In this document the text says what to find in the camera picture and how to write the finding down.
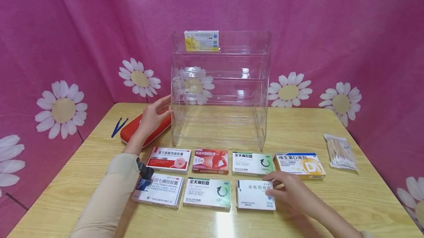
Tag person's right hand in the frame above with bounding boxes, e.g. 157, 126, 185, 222
263, 171, 314, 217

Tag person's left hand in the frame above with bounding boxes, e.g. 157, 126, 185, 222
136, 95, 174, 140

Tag plain white medicine box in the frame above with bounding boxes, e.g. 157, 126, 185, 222
236, 179, 276, 211

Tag person's left forearm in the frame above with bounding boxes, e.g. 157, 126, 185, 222
70, 134, 148, 238

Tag person's right forearm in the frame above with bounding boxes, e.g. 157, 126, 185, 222
304, 193, 367, 238

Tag white and green medicine box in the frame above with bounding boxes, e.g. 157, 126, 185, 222
182, 177, 232, 210
232, 151, 276, 177

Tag white box with orange circle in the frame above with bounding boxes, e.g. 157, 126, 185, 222
273, 153, 327, 180

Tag red zipper case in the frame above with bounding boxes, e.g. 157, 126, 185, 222
119, 110, 172, 148

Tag white box with red stripe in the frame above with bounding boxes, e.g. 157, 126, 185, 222
146, 146, 192, 174

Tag blue plastic tweezers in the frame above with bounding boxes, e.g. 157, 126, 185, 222
111, 117, 129, 139

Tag clear acrylic tiered shelf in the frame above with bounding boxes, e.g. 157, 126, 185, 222
170, 30, 272, 152

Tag red medicine box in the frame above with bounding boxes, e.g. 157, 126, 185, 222
192, 148, 229, 175

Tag bag of cotton swabs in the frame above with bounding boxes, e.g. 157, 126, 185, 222
324, 133, 360, 172

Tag yellow and white medicine box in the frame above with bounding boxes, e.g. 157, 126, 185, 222
184, 30, 220, 52

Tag white and blue medicine box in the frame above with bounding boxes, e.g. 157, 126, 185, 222
131, 173, 185, 209

